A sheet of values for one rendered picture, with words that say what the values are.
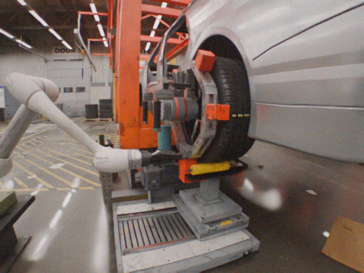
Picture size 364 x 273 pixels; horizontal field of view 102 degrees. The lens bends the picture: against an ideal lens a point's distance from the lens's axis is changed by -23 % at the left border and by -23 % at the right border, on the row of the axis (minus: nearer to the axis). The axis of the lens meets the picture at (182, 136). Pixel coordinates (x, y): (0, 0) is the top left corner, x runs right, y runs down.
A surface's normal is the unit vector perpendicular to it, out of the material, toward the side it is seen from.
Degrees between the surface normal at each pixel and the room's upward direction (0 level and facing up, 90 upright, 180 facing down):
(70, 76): 90
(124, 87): 90
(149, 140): 90
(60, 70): 90
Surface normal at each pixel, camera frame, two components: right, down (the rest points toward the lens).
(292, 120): -0.94, 0.04
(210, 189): 0.36, 0.17
